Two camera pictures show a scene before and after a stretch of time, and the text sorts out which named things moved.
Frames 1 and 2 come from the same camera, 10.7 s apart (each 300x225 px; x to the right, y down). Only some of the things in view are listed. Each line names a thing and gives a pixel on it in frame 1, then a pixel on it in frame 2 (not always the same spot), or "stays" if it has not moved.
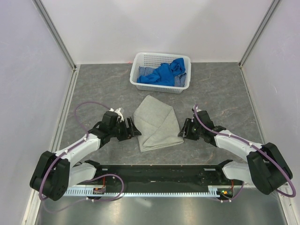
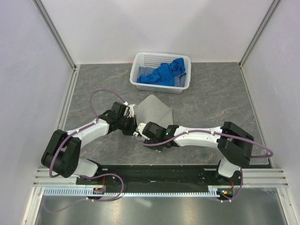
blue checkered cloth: (179, 79) stays
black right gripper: (184, 132) → (157, 147)
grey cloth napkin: (156, 125) stays
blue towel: (165, 74) stays
